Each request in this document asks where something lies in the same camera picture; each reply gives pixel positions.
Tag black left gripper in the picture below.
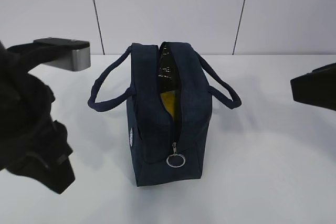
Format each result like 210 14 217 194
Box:
1 46 75 194

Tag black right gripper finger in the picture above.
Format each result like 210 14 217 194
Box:
290 63 335 110

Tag navy blue lunch bag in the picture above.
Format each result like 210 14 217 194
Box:
88 42 242 186

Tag yellow lemon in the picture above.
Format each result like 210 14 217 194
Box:
160 90 177 119

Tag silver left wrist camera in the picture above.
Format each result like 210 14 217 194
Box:
7 37 91 72

